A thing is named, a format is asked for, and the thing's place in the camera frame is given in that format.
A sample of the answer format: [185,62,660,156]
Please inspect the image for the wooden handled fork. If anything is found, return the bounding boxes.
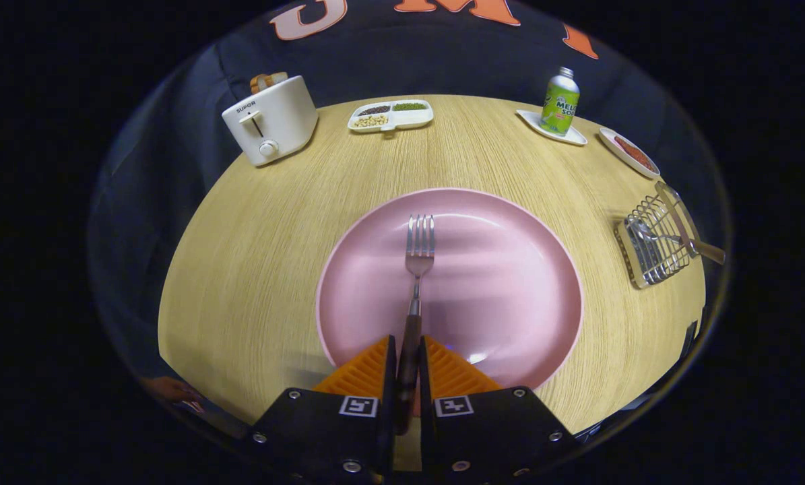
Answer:
[394,214,437,435]

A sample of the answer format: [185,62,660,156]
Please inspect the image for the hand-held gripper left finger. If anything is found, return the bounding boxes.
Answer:
[249,335,397,482]

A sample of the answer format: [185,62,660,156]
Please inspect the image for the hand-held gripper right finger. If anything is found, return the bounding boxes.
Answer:
[419,335,581,482]

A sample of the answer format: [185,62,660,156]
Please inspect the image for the white square coaster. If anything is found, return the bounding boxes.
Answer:
[516,109,588,147]

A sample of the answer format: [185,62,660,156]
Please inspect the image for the metal wire rack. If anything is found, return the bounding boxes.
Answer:
[613,181,703,290]

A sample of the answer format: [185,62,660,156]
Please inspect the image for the white divided tray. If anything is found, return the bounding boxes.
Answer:
[347,99,434,134]

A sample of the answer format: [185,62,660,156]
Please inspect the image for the pink plate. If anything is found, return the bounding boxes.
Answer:
[315,187,584,391]

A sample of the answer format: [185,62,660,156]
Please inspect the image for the white toaster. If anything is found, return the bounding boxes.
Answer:
[222,74,319,167]

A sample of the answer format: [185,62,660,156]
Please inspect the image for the red food slices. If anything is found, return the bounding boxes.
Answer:
[613,136,655,171]

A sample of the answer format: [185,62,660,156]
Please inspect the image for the wooden handled spoon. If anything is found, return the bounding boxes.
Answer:
[628,219,726,265]

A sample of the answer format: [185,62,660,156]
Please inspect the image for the small white dish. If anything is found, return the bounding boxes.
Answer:
[598,127,662,181]

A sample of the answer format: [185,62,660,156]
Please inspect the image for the green soda bottle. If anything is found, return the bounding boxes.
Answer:
[539,66,581,137]

